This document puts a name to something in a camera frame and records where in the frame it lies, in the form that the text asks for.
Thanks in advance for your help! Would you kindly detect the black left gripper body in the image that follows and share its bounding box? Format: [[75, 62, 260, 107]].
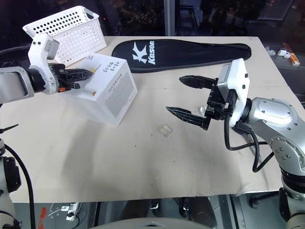
[[49, 63, 81, 93]]

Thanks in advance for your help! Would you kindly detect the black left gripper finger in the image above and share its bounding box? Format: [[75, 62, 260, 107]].
[[66, 74, 92, 82], [63, 68, 95, 76]]

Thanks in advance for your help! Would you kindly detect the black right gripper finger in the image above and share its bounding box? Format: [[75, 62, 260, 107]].
[[179, 74, 219, 91], [165, 106, 212, 131]]

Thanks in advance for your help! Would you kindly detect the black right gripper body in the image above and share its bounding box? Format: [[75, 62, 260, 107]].
[[206, 78, 234, 121]]

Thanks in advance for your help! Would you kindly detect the white box with slot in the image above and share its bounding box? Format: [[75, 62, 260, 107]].
[[63, 52, 138, 127]]

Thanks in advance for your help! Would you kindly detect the orange and white small box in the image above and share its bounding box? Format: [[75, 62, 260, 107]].
[[289, 53, 301, 67]]

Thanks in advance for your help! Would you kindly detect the small clear plastic piece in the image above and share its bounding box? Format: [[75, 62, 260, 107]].
[[159, 124, 173, 138]]

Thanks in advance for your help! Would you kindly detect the black Kason racket cover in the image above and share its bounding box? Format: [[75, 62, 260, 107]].
[[112, 39, 252, 74]]

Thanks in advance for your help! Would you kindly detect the white perforated plastic basket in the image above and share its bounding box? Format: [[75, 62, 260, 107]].
[[22, 5, 107, 68]]

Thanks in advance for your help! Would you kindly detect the grey metal pole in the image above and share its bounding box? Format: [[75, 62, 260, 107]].
[[164, 0, 176, 37]]

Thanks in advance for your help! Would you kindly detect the black zip tie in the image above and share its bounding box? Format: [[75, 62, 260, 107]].
[[0, 124, 20, 135]]

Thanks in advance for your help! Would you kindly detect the white power strip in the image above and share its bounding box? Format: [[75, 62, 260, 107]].
[[66, 202, 80, 220]]

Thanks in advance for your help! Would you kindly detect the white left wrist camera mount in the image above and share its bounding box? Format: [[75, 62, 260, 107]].
[[28, 33, 60, 95]]

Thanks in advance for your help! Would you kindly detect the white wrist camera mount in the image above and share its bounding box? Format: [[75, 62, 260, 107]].
[[28, 33, 60, 95], [217, 58, 250, 125]]

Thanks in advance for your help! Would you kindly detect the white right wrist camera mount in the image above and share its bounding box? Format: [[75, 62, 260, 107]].
[[217, 58, 250, 125]]

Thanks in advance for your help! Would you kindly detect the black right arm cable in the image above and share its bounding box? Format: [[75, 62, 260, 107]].
[[223, 95, 275, 173]]

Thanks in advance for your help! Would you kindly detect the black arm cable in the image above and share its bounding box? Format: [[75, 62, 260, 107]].
[[4, 144, 37, 229], [223, 95, 275, 173]]

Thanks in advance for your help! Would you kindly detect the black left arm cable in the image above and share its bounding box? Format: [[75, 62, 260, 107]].
[[4, 144, 37, 229]]

